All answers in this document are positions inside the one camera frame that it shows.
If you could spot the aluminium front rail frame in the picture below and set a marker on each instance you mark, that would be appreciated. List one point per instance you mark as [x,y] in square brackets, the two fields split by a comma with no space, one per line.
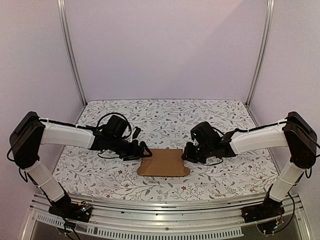
[116,219]

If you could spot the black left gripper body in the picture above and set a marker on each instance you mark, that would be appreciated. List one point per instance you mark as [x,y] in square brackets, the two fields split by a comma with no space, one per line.
[124,151]

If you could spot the left aluminium corner post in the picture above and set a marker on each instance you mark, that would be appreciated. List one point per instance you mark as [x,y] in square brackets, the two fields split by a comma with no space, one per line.
[61,6]

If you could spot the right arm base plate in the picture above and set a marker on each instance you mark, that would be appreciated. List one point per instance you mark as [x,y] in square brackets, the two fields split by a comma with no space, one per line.
[270,212]

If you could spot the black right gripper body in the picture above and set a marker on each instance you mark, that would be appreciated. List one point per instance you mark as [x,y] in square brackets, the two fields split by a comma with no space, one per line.
[189,153]

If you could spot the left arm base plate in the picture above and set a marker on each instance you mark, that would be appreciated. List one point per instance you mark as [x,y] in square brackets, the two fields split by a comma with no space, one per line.
[72,210]

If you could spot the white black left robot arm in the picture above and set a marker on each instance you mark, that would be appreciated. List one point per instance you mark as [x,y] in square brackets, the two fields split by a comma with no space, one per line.
[33,131]

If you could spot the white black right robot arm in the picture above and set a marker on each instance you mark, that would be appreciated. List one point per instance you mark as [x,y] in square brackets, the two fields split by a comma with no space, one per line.
[292,132]

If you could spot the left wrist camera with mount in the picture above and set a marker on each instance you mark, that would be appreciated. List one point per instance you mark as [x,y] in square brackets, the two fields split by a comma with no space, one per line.
[135,133]

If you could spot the brown cardboard box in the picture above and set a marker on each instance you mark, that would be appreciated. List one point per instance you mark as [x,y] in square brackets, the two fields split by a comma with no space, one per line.
[163,163]

